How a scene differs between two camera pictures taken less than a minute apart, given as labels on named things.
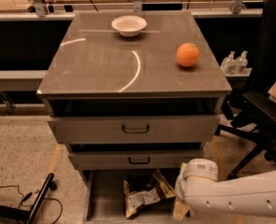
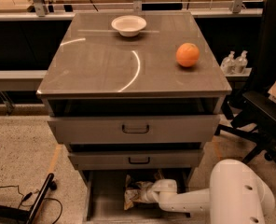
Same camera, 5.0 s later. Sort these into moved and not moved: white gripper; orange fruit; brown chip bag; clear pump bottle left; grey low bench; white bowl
Moved: white gripper; brown chip bag
Not moved: grey low bench; clear pump bottle left; orange fruit; white bowl
